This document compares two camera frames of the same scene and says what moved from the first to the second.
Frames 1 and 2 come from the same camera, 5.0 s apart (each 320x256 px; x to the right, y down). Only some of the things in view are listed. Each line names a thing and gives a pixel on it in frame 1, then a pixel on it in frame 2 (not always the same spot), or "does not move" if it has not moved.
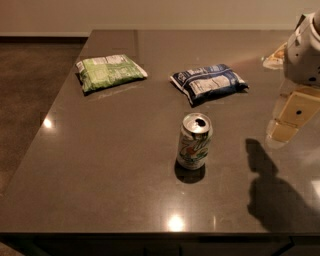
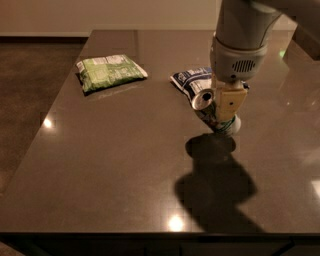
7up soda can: [195, 140] → [204, 103]
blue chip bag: [208, 83] does not move
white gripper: [302, 58] → [235, 63]
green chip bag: [107, 71] does not move
